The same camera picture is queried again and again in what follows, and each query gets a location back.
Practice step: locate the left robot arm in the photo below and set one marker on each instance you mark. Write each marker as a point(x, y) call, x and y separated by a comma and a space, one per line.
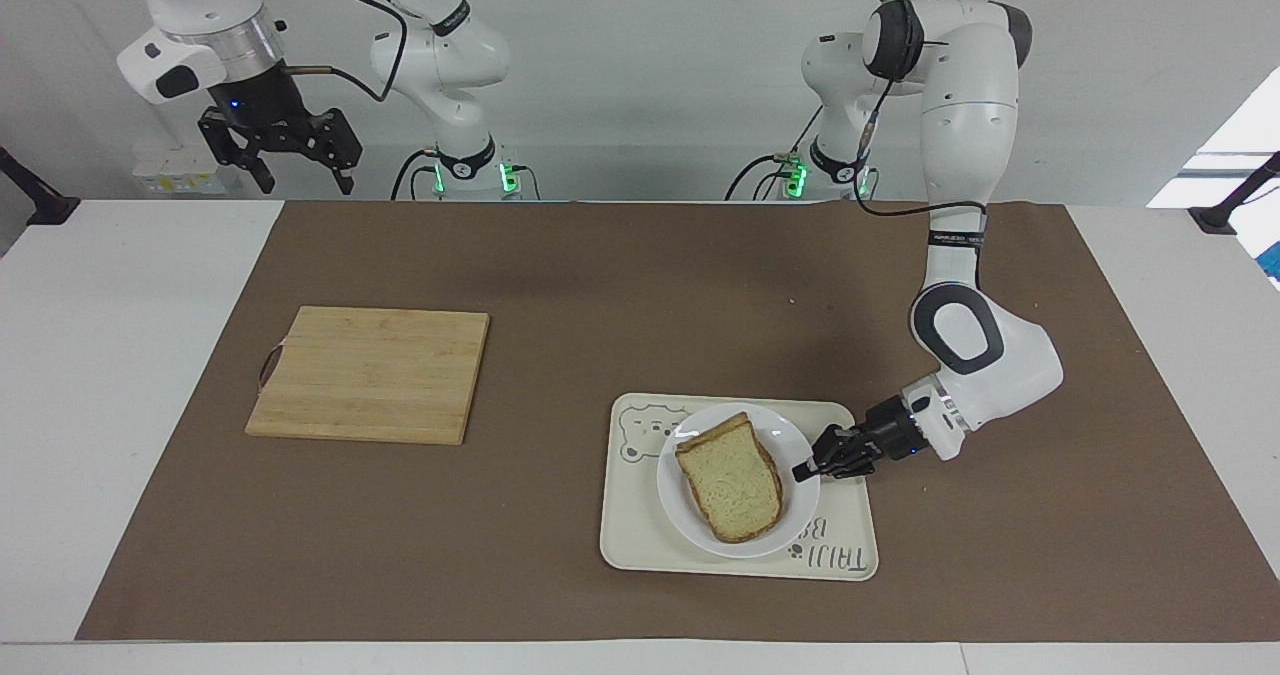
point(968, 115)

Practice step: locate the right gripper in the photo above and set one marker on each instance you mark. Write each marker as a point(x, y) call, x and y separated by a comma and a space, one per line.
point(258, 100)

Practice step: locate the sliced bread sandwich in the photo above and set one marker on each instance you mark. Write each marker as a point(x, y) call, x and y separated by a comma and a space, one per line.
point(730, 485)

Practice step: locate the bamboo cutting board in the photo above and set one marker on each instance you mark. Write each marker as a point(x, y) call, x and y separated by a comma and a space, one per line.
point(372, 373)

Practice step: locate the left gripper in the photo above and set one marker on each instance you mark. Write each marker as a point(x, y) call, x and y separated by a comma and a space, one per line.
point(890, 433)

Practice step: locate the cream plastic tray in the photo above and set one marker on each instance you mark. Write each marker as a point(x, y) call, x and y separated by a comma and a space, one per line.
point(840, 545)

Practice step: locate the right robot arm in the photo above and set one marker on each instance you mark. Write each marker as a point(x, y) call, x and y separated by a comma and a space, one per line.
point(445, 60)

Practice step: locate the white round plate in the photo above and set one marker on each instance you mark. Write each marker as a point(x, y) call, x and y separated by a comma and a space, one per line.
point(795, 435)

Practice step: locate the black stand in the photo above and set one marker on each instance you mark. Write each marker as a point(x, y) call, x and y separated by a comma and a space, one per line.
point(40, 205)
point(1225, 210)

